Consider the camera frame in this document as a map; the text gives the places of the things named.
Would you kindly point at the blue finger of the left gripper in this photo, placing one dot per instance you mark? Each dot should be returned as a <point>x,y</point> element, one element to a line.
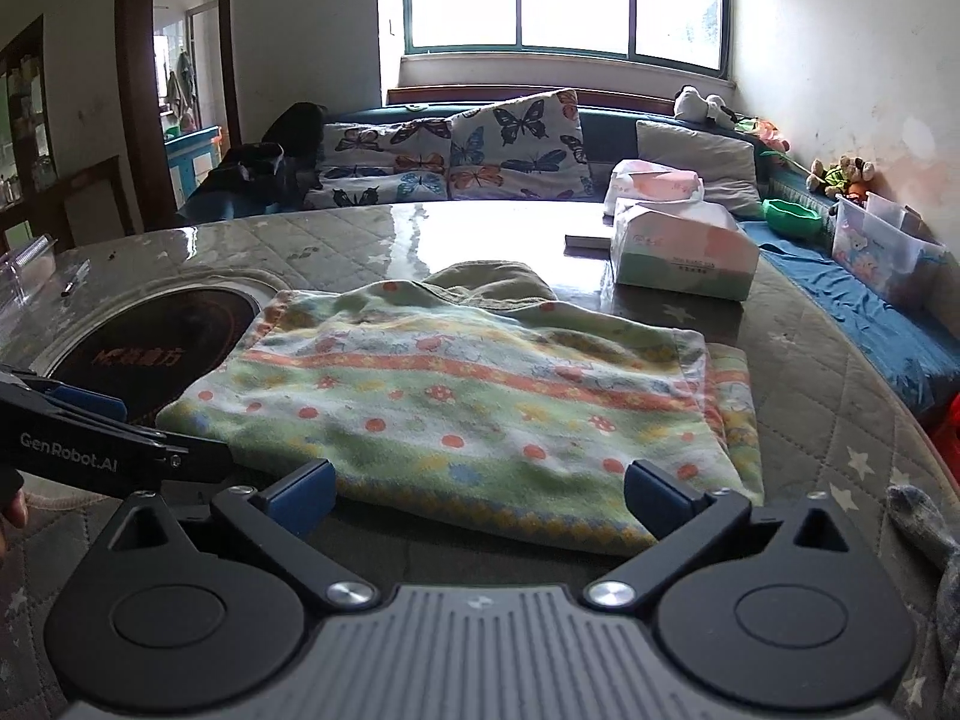
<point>98,404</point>

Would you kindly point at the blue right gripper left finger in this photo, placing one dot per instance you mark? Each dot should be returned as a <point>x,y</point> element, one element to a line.
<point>270,528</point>

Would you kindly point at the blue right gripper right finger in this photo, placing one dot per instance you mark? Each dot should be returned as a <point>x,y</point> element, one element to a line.
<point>691,530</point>

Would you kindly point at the green patterned children's garment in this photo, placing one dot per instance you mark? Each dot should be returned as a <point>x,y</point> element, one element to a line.
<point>479,399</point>

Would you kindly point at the dark clothes pile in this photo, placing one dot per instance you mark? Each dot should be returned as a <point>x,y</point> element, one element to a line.
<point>270,175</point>

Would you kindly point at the person's left hand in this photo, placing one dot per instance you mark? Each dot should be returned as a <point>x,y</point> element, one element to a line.
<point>12,504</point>

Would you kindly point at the dark wooden chair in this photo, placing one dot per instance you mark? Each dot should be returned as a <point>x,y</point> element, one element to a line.
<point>86,207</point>

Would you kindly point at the red plastic box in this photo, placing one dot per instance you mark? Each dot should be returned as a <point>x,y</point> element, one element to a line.
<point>946,437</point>

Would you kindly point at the pink tissue pack front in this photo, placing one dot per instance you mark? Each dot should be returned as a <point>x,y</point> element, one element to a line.
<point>685,247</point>

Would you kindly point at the pink tissue pack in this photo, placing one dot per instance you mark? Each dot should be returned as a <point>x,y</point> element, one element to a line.
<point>646,182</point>
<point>685,247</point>

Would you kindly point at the small dark remote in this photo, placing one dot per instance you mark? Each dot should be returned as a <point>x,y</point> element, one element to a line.
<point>598,243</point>

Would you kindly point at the green plastic bowl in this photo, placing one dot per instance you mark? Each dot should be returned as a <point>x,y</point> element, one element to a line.
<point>792,220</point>

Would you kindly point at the clear storage box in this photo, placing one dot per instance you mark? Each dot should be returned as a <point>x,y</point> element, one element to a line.
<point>883,246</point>

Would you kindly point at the pink tissue pack rear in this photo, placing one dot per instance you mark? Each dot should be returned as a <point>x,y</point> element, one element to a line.
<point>646,182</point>

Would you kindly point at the grey cushion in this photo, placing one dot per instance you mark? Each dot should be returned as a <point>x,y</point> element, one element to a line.
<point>727,166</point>

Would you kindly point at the brown plush toys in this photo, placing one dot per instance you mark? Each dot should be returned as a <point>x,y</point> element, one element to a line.
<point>848,178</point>

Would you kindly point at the butterfly print pillow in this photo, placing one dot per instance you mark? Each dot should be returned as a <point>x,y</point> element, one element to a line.
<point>523,149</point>

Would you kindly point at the white plush toy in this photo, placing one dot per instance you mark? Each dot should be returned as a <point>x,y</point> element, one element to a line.
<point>692,107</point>

